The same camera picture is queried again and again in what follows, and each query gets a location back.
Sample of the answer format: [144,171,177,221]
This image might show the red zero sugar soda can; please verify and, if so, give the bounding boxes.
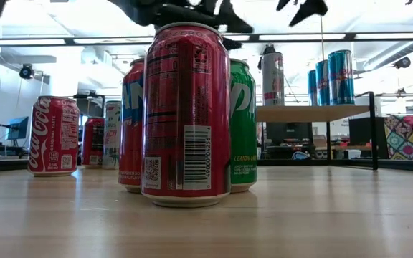
[141,21,232,209]

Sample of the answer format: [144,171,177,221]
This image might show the red Coca-Cola original can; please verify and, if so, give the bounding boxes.
[28,95,81,178]

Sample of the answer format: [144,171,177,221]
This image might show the colourful patchwork quilt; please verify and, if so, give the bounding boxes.
[384,113,413,162]

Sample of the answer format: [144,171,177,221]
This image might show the green Sprite can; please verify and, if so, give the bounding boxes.
[229,59,258,194]

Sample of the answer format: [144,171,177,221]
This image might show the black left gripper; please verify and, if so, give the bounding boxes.
[108,0,254,51]

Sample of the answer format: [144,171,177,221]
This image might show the wooden shelf black metal legs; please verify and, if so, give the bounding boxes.
[255,91,379,171]

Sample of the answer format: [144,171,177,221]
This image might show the red soda can black panel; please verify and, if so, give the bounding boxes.
[82,117,105,168]

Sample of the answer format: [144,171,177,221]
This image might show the black monitor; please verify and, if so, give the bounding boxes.
[265,122,313,141]
[348,117,371,146]

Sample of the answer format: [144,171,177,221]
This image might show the red and blue soda can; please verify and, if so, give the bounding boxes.
[118,58,146,194]

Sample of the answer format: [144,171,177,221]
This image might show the computer monitor blue screen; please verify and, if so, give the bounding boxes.
[6,116,30,141]

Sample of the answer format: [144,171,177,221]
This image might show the black aluminium table frame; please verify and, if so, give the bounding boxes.
[0,157,413,172]

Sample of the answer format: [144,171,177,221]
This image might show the black overhead bar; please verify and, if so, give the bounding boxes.
[0,31,413,47]

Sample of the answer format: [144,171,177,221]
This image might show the small blue white object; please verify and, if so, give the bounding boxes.
[291,150,311,161]

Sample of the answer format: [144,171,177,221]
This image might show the thin hanging cable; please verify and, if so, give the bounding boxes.
[319,14,326,62]

